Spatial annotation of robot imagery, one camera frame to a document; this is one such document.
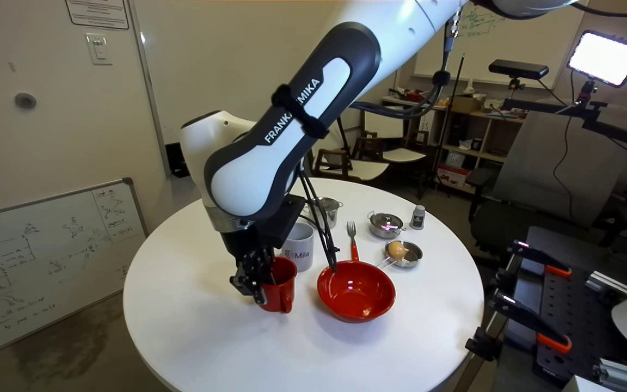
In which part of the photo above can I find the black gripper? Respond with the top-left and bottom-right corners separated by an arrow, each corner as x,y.
225,224 -> 281,307

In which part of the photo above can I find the red mug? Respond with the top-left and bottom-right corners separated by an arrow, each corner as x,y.
258,255 -> 300,316

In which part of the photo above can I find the red bowl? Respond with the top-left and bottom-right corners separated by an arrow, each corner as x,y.
317,258 -> 398,325

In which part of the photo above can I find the small steel bowl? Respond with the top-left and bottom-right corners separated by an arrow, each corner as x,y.
384,239 -> 428,272

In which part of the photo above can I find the small metal cup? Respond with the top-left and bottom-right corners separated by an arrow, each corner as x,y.
317,196 -> 344,228

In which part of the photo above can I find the beige egg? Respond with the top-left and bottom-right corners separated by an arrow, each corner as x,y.
386,239 -> 409,262

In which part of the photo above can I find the dark wooden chair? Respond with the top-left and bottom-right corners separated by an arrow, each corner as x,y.
312,107 -> 393,182

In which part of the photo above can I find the grey salt shaker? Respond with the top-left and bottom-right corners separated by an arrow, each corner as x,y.
409,202 -> 430,230

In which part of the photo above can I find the whiteboard with drawings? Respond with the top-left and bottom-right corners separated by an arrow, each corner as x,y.
0,177 -> 148,365

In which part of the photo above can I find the wooden shelf unit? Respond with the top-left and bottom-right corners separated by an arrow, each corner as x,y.
398,72 -> 527,193

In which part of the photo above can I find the grey office chair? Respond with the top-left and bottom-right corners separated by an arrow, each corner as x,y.
469,108 -> 627,256

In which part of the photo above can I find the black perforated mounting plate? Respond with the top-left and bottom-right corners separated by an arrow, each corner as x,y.
507,224 -> 627,379

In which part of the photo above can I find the bright LED light panel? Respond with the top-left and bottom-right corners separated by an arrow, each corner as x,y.
567,29 -> 627,89

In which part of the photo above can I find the fork with red handle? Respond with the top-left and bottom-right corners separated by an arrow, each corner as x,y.
344,219 -> 365,266

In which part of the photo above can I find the black box on wall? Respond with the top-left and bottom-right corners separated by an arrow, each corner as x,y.
163,139 -> 191,181

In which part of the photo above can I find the white light switch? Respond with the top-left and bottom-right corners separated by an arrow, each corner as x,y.
83,30 -> 115,67

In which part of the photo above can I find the black clamp orange handle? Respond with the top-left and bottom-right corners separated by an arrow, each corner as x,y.
490,289 -> 576,358
505,237 -> 576,280

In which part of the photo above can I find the paper notice on wall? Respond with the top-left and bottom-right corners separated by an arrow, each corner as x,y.
64,0 -> 132,33

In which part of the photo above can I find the black stereo camera bar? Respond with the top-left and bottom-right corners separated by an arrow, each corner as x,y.
489,58 -> 552,83

